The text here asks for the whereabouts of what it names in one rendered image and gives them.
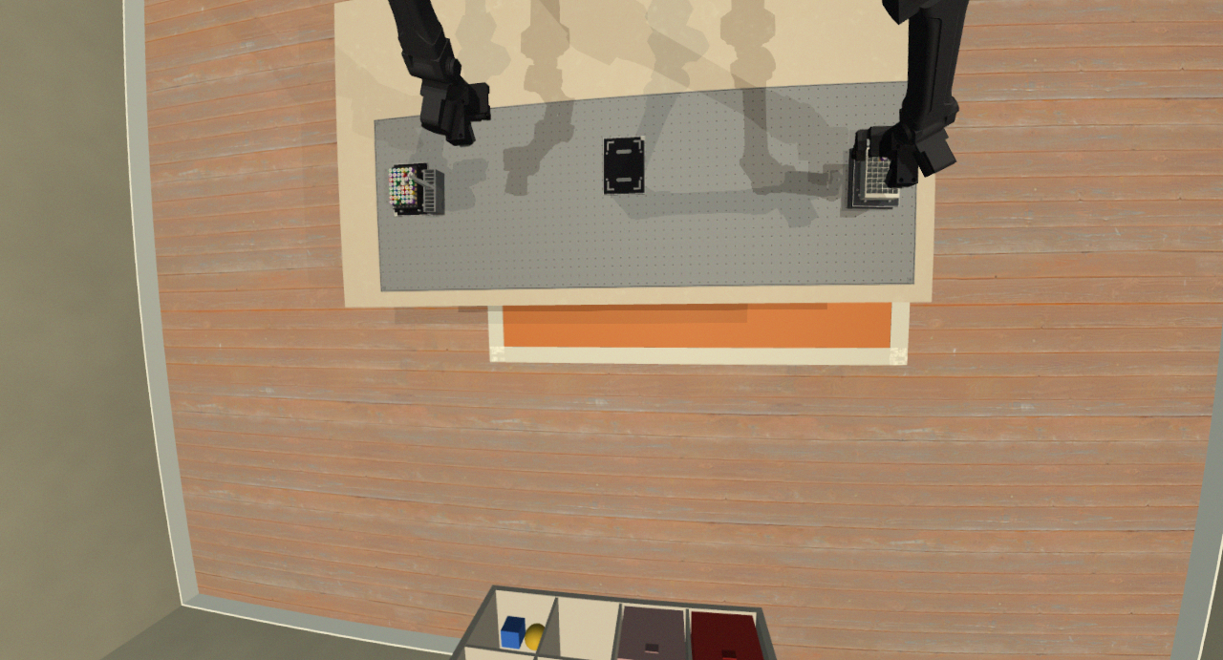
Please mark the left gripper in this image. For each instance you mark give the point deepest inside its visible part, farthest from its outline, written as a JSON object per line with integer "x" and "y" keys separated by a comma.
{"x": 874, "y": 134}

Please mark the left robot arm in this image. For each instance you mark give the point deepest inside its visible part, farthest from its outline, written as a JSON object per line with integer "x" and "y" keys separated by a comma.
{"x": 935, "y": 30}

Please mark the black rectangular frame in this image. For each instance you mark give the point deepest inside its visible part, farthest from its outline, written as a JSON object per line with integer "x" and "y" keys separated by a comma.
{"x": 624, "y": 166}

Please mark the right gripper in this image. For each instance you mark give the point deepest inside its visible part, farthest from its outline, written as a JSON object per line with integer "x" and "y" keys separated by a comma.
{"x": 482, "y": 91}

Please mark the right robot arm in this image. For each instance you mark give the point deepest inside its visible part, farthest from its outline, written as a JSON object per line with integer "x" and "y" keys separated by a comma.
{"x": 421, "y": 35}

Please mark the cream grid rack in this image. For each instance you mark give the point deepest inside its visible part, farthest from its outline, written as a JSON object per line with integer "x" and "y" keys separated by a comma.
{"x": 874, "y": 177}

